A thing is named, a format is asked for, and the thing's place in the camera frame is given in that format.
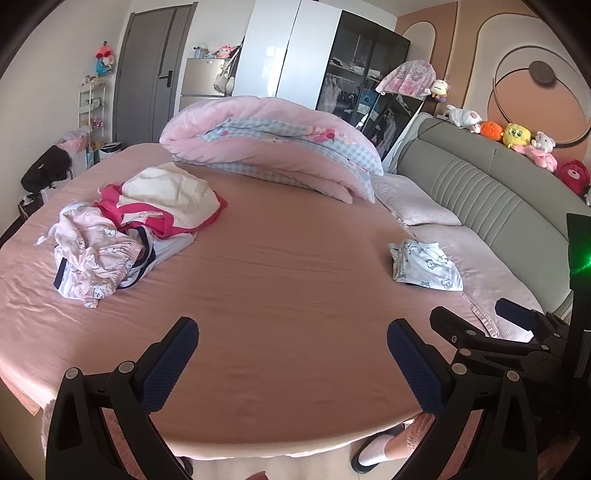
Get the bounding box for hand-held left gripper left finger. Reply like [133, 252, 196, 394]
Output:
[45, 316, 200, 480]

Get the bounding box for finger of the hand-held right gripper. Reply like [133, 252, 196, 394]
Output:
[496, 298, 571, 349]
[430, 307, 571, 384]

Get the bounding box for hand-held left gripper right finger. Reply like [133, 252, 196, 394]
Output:
[387, 318, 543, 480]

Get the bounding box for pink printed pajama pants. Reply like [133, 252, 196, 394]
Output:
[34, 202, 144, 309]

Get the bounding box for pink pillow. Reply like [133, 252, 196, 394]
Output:
[372, 173, 462, 228]
[409, 224, 546, 342]

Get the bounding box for person's pink fuzzy trouser leg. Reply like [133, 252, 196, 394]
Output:
[392, 413, 437, 457]

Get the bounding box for red plush toy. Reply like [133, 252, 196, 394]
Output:
[556, 159, 591, 188]

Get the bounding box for folded white printed pajama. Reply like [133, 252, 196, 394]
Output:
[387, 239, 464, 292]

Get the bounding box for person's foot in white sock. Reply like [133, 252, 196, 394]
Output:
[360, 431, 404, 467]

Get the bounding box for pink and white plush toy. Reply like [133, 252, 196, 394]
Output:
[515, 131, 559, 172]

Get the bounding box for black slipper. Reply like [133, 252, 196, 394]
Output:
[351, 434, 398, 474]

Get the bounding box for white navy-trimmed shirt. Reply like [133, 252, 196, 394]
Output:
[53, 226, 197, 296]

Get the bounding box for grey padded headboard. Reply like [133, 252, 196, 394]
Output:
[379, 112, 591, 324]

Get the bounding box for yellow plush toy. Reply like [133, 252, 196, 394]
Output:
[502, 122, 534, 149]

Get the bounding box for cream and magenta shirt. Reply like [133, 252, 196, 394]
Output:
[95, 162, 229, 240]

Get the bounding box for pink folded quilt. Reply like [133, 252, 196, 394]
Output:
[159, 95, 385, 205]

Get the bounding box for black bag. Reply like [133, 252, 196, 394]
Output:
[21, 145, 75, 195]

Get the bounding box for pink printed hanging garment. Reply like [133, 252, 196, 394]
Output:
[375, 59, 438, 97]

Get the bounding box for pink gift bag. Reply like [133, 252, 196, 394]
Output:
[58, 131, 88, 171]

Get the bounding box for white shelf rack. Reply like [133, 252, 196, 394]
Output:
[76, 76, 108, 153]

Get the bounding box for white handbag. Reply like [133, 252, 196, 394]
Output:
[213, 69, 235, 97]

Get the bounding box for silver refrigerator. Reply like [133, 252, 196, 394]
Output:
[178, 58, 241, 118]

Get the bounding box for grey door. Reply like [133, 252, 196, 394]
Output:
[113, 9, 195, 148]

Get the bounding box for white and black wardrobe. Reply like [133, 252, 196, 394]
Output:
[231, 0, 426, 174]

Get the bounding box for brown round wall disc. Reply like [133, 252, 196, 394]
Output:
[529, 60, 559, 85]

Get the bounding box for colourful wall plush toy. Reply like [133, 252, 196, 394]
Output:
[95, 44, 116, 77]

